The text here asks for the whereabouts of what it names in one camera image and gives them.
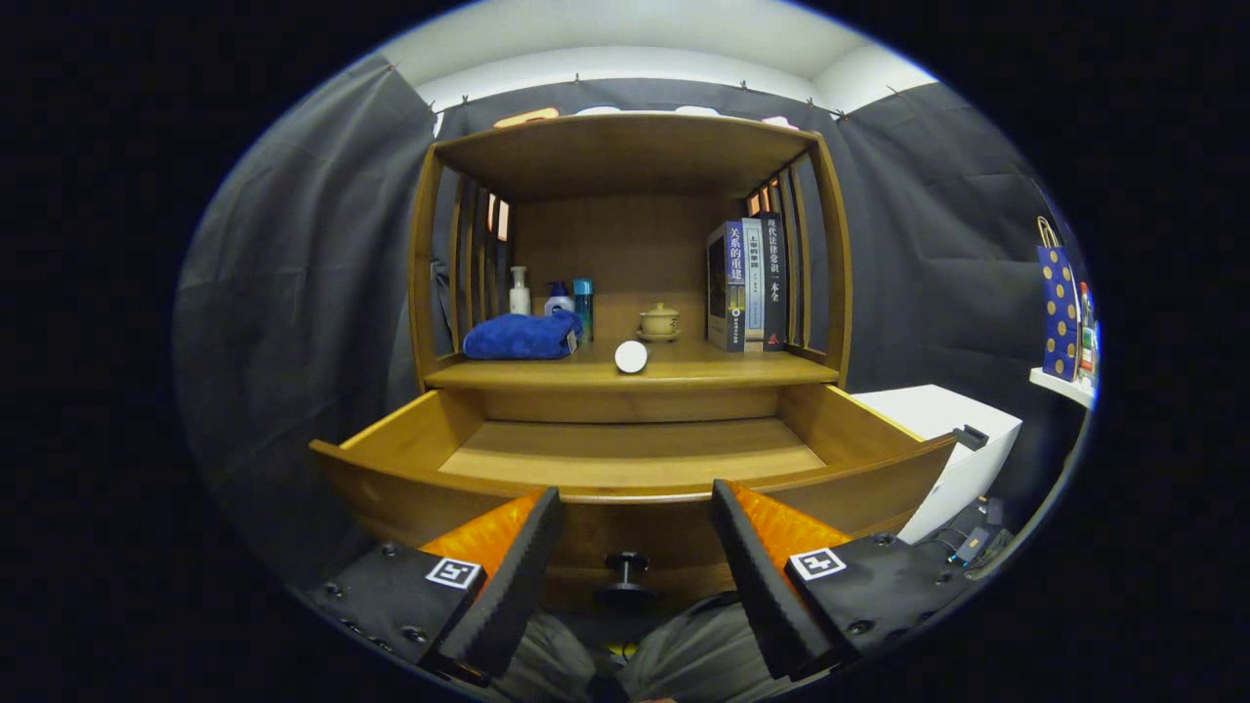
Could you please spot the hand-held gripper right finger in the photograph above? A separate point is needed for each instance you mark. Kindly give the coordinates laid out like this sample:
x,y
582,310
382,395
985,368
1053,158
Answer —
x,y
767,596

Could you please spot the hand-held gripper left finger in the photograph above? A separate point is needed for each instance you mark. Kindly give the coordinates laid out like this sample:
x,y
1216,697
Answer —
x,y
508,596

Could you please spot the wooden drawer with black knob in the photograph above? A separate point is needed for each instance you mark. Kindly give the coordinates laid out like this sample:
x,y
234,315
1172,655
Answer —
x,y
635,454

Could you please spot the white tube with green print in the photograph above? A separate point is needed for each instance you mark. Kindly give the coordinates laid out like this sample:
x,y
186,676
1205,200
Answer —
x,y
631,357

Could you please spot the wooden countertop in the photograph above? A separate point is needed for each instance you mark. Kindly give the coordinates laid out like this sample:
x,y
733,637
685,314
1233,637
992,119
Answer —
x,y
703,369

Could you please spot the wooden cabinet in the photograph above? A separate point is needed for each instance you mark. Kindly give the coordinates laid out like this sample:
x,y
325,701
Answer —
x,y
625,254

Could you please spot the person's left leg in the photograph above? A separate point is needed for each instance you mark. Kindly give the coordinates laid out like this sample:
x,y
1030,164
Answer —
x,y
547,664

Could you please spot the person's leg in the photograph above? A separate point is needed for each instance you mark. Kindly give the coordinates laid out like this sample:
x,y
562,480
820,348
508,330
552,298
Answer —
x,y
693,654
547,664

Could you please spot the person's right leg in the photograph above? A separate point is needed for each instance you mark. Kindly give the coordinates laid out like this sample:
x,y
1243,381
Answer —
x,y
693,654

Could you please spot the black electronic device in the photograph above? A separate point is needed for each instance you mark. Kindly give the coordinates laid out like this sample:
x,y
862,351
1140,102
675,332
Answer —
x,y
977,542

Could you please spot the white box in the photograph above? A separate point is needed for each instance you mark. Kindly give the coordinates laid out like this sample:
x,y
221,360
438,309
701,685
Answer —
x,y
928,410

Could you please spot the blue folded towel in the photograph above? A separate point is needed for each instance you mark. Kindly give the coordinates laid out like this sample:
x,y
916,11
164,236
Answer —
x,y
518,337

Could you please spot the white bottle with blue cap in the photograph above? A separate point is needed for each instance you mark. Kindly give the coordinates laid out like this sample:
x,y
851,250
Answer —
x,y
559,305

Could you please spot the beige lidded teacup with saucer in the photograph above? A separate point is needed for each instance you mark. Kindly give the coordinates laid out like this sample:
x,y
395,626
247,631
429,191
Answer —
x,y
659,320

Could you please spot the white pump bottle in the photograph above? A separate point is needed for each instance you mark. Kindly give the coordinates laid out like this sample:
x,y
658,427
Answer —
x,y
520,298

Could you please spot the teal bottle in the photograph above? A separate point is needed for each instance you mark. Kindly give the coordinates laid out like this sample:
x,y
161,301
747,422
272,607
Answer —
x,y
583,303

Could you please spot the black spine book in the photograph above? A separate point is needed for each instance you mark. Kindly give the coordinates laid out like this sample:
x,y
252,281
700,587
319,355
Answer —
x,y
773,283

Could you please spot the light grey spine book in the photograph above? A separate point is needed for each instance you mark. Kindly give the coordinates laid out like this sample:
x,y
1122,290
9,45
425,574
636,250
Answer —
x,y
753,283

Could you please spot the blue spine book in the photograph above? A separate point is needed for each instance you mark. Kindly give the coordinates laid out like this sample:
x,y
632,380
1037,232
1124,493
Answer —
x,y
732,283

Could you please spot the black backdrop cloth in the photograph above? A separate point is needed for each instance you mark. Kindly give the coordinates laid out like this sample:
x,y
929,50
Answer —
x,y
303,322

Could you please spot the blue gift bag gold dots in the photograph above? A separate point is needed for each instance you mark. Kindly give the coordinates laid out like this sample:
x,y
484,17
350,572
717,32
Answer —
x,y
1060,312

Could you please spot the clear bottle with red cap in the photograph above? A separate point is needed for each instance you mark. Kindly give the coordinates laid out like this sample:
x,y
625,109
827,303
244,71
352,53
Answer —
x,y
1086,337

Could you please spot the white wall shelf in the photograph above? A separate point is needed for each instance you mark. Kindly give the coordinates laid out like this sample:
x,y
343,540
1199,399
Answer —
x,y
1064,388

